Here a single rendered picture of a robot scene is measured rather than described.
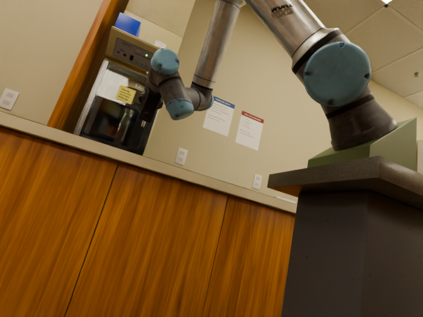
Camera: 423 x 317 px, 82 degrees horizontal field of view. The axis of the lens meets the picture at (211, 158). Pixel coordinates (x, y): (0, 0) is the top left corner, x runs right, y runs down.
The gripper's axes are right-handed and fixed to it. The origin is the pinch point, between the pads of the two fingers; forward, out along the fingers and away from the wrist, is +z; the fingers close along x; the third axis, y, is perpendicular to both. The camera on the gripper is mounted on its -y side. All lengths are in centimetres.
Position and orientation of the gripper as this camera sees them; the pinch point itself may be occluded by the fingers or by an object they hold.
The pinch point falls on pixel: (148, 109)
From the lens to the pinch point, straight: 103.8
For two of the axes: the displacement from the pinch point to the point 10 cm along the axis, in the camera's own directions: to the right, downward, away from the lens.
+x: -9.0, -3.1, -3.1
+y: 2.4, -9.4, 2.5
